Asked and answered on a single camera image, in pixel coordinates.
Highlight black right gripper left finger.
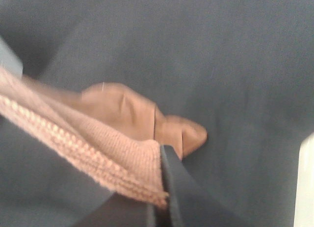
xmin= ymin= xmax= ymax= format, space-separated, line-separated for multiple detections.
xmin=73 ymin=194 xmax=157 ymax=227

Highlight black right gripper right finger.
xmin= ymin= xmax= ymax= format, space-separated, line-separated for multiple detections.
xmin=159 ymin=145 xmax=248 ymax=227

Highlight white basket with grey rim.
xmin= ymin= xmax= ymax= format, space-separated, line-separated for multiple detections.
xmin=293 ymin=134 xmax=314 ymax=227

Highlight brown towel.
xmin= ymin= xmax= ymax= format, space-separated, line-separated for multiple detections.
xmin=0 ymin=69 xmax=208 ymax=208

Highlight black table cloth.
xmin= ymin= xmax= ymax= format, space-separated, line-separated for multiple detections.
xmin=0 ymin=0 xmax=314 ymax=227

